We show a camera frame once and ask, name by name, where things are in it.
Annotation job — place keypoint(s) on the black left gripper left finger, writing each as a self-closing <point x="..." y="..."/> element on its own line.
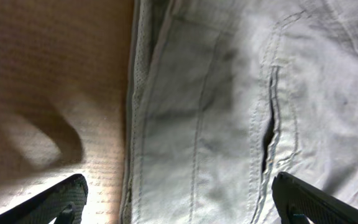
<point x="62" y="203"/>

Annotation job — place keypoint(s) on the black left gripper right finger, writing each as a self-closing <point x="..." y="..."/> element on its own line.
<point x="298" y="202"/>

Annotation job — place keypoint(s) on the grey shorts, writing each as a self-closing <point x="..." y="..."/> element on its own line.
<point x="225" y="94"/>

